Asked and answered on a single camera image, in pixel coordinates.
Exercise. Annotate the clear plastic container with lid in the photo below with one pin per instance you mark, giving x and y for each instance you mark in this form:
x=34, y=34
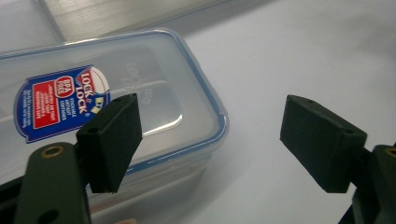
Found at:
x=162, y=102

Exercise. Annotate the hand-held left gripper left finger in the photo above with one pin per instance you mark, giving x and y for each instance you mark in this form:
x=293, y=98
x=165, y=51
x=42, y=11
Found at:
x=106, y=146

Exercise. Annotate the clear plastic lid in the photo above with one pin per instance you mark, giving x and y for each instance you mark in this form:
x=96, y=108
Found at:
x=102, y=17

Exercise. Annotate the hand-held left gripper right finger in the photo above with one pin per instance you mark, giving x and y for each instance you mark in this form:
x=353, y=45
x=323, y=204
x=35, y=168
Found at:
x=323, y=140

